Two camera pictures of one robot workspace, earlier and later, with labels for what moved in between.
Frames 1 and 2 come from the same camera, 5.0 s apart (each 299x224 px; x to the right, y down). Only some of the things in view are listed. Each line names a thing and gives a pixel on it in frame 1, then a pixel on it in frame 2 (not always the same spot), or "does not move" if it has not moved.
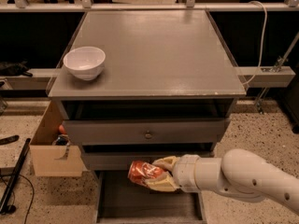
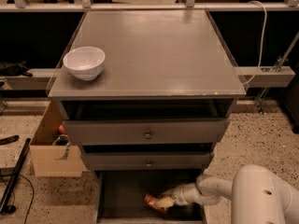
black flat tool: x=9 y=139 does not move
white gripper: x=186 y=172 → x=181 y=196
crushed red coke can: x=140 y=173 → x=161 y=203
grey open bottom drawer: x=120 y=200 does not move
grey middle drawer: x=121 y=161 does not move
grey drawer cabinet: x=143 y=86 does not move
